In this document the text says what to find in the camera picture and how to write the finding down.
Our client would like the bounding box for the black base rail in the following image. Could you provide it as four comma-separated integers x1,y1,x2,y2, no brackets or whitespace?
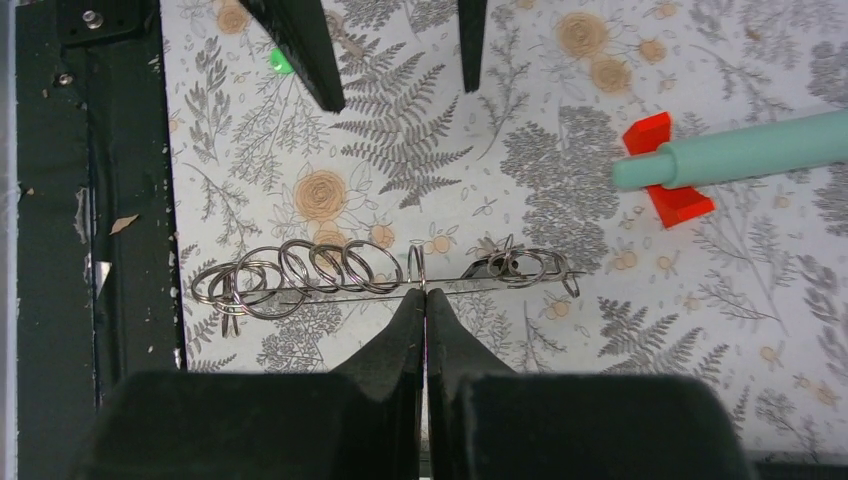
11,1,185,479

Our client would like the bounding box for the black key tag with key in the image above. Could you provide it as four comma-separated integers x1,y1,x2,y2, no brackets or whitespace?
460,255,510,279

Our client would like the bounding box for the green key tag with key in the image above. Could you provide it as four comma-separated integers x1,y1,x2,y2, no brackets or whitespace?
269,48,294,75

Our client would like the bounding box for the silver carabiner keyring with chain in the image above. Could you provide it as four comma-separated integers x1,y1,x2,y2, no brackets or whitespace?
188,236,583,334

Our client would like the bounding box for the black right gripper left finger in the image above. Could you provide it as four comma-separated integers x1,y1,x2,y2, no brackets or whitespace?
70,290,425,479

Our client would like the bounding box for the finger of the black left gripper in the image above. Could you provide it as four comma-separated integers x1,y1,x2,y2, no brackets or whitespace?
457,0,488,93
241,0,345,113

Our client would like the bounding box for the red rolling pin stand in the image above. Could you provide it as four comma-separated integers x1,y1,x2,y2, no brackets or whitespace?
617,112,715,229

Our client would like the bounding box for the floral patterned table mat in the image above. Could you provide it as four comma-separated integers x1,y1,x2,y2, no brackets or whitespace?
161,1,847,463

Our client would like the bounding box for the teal rolling pin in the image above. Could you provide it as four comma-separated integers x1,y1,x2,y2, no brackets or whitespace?
611,109,847,190

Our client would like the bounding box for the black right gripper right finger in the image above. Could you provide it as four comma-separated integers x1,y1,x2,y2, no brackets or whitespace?
425,289,757,479

